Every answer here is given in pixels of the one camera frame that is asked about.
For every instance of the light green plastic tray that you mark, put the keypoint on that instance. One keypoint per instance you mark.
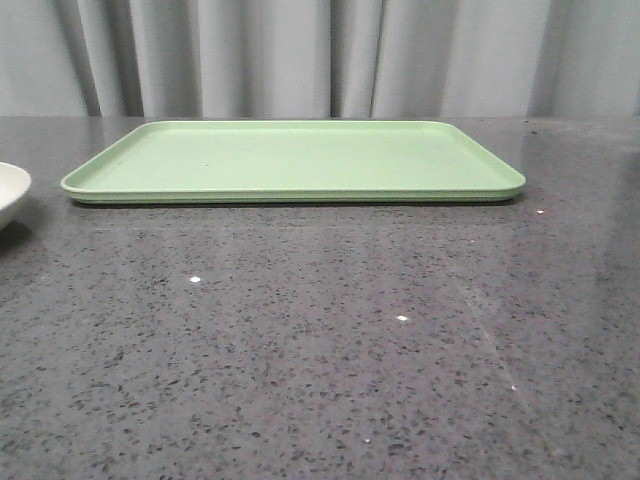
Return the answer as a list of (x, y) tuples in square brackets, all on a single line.
[(251, 161)]

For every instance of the grey pleated curtain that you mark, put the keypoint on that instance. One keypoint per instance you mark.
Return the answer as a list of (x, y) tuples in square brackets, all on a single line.
[(318, 59)]

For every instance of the cream round plate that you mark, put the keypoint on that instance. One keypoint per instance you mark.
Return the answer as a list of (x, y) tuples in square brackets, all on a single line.
[(15, 183)]

